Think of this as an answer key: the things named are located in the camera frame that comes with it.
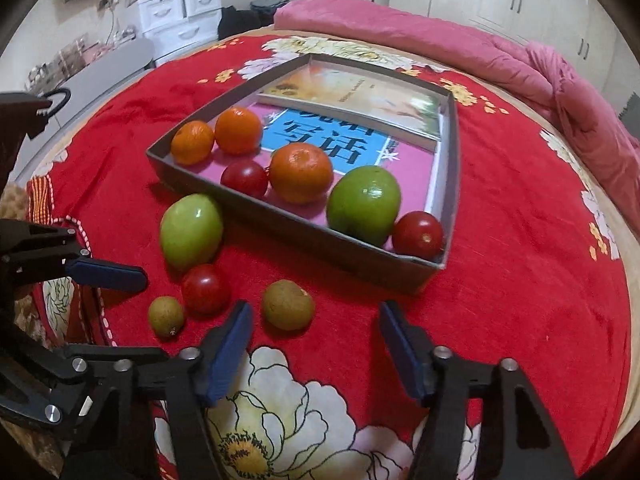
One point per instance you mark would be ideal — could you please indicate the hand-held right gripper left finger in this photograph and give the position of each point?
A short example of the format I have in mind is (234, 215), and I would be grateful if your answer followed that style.
(227, 355)

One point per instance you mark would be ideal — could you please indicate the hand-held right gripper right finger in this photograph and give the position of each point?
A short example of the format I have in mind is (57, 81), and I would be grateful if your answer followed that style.
(400, 355)

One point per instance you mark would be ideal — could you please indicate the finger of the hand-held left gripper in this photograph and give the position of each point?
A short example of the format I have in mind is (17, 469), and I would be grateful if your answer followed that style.
(107, 275)
(50, 385)

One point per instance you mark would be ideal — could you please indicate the brown longan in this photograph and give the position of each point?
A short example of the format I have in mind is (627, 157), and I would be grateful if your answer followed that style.
(287, 305)

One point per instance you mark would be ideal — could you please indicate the red cherry tomato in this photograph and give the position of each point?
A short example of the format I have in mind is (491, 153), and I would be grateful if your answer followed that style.
(205, 288)
(244, 178)
(418, 235)

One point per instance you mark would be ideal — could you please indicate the grey cardboard box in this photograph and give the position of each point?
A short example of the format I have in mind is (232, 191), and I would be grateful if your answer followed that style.
(280, 217)

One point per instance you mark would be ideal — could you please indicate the small orange mandarin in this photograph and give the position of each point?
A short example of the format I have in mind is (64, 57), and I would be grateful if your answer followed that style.
(192, 142)

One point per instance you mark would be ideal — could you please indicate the cluttered small bottles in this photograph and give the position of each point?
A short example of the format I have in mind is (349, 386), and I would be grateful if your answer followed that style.
(60, 60)

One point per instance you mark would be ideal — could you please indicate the small brown kiwi left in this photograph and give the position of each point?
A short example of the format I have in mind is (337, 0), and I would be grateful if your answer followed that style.
(166, 316)

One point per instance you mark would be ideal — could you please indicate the green round fruit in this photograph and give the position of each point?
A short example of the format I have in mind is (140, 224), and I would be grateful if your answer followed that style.
(191, 232)
(363, 205)

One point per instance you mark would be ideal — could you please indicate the grey side table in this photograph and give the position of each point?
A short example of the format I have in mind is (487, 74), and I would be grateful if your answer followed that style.
(110, 70)

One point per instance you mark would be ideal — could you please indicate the red floral blanket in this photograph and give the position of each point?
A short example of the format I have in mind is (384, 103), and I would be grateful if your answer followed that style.
(500, 260)

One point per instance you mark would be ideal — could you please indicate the white drawer unit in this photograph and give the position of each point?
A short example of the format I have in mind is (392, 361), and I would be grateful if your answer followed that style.
(175, 15)

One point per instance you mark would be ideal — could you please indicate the pink book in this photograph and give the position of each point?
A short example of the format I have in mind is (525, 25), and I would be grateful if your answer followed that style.
(410, 170)

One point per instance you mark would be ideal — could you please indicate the large orange mandarin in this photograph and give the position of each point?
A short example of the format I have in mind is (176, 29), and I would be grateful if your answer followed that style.
(301, 172)

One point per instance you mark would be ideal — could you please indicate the black clothing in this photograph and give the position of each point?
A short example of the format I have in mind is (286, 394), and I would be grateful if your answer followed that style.
(235, 22)

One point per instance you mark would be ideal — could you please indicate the yellow floral book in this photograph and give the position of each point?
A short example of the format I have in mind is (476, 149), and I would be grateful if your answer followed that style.
(350, 92)

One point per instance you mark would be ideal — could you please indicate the small stool with items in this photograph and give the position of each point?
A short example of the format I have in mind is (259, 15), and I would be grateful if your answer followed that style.
(265, 7)

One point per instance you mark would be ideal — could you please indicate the pink quilt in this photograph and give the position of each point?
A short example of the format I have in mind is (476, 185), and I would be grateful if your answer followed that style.
(450, 45)

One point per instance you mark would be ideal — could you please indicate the white wall socket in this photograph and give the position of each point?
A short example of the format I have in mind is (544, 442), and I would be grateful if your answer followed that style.
(107, 2)

